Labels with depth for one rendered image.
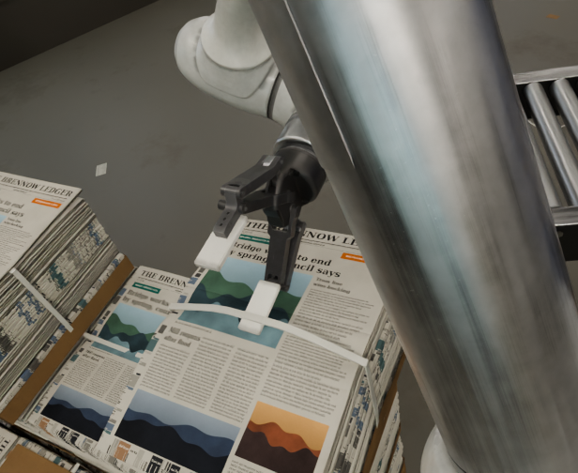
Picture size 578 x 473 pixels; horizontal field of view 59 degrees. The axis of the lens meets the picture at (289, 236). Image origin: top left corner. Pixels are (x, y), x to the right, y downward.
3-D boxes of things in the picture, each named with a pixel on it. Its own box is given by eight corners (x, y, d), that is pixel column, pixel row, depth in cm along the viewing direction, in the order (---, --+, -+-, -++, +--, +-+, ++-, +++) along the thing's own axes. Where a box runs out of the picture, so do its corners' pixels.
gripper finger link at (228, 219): (248, 203, 56) (239, 184, 53) (227, 238, 53) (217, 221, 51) (236, 201, 56) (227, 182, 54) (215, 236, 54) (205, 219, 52)
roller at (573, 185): (600, 205, 101) (601, 221, 105) (539, 76, 132) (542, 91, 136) (571, 212, 103) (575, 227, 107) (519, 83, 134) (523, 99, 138)
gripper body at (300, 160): (320, 144, 63) (291, 200, 58) (332, 190, 69) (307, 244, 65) (267, 138, 66) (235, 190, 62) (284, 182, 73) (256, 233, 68)
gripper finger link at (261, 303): (259, 279, 66) (261, 282, 67) (236, 327, 63) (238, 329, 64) (280, 283, 65) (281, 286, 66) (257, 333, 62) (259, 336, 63)
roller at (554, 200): (560, 206, 103) (570, 221, 105) (509, 79, 134) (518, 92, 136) (535, 218, 105) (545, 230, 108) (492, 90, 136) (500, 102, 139)
